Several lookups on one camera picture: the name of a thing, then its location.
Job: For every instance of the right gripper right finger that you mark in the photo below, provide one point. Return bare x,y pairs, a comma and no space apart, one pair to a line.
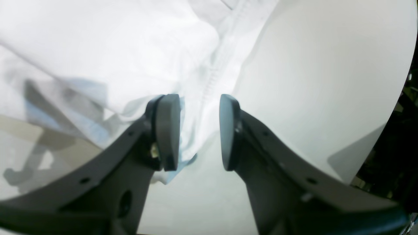
289,196

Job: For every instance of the white T-shirt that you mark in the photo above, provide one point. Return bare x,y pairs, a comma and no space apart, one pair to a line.
88,68

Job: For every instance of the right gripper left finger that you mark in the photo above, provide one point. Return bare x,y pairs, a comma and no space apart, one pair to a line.
105,196

